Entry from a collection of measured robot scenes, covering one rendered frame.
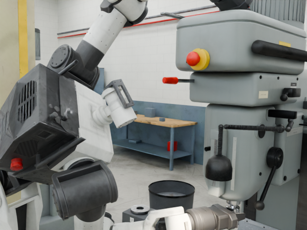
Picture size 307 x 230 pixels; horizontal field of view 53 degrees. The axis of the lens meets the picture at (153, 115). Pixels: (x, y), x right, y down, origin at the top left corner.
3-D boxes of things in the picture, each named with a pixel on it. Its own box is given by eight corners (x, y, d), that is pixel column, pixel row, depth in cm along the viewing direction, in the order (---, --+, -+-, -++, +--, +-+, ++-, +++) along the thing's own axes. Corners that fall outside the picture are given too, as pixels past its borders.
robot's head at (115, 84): (108, 119, 90) (122, 108, 85) (95, 94, 91) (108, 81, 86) (123, 114, 95) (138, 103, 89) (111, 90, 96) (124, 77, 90)
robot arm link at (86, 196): (69, 231, 82) (68, 207, 73) (60, 201, 87) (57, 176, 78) (110, 215, 87) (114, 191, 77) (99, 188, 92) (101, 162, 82)
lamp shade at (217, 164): (205, 180, 81) (206, 157, 81) (205, 172, 89) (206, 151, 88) (233, 182, 80) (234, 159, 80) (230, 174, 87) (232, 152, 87)
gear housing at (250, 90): (255, 107, 87) (257, 71, 86) (187, 101, 104) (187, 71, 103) (299, 103, 111) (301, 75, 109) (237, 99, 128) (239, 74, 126)
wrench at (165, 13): (167, 13, 88) (167, 10, 88) (157, 15, 91) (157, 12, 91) (214, 25, 106) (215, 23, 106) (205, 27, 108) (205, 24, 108)
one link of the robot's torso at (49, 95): (-37, 199, 81) (53, 138, 67) (-23, 98, 100) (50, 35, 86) (55, 213, 103) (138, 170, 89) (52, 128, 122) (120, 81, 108)
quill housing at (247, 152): (248, 211, 94) (254, 106, 91) (194, 192, 108) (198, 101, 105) (275, 195, 108) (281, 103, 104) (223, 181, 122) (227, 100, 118)
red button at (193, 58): (196, 65, 83) (196, 50, 82) (184, 66, 85) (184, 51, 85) (203, 66, 85) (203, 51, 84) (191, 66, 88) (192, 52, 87)
